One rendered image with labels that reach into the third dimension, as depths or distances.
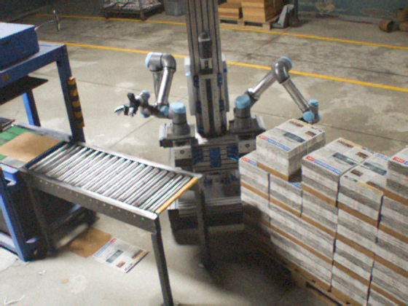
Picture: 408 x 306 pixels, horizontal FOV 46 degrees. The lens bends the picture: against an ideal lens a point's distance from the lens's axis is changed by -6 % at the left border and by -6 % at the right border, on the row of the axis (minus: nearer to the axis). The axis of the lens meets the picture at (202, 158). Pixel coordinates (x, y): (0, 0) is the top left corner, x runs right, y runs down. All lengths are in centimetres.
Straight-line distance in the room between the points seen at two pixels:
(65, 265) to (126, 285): 59
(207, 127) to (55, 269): 166
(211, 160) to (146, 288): 112
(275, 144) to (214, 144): 88
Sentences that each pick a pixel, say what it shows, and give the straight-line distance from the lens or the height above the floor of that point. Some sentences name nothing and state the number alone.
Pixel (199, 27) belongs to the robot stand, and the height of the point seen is 160.
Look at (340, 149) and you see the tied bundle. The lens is 318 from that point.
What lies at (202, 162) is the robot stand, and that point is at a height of 56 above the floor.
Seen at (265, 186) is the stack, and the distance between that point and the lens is 344.
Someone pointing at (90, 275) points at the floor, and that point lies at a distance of 402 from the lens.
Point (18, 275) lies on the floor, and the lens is 425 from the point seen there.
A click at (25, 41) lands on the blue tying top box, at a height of 166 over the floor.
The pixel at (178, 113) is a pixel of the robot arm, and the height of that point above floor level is 100.
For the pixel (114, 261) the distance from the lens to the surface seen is 407.
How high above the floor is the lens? 262
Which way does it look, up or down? 30 degrees down
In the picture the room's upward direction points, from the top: 6 degrees counter-clockwise
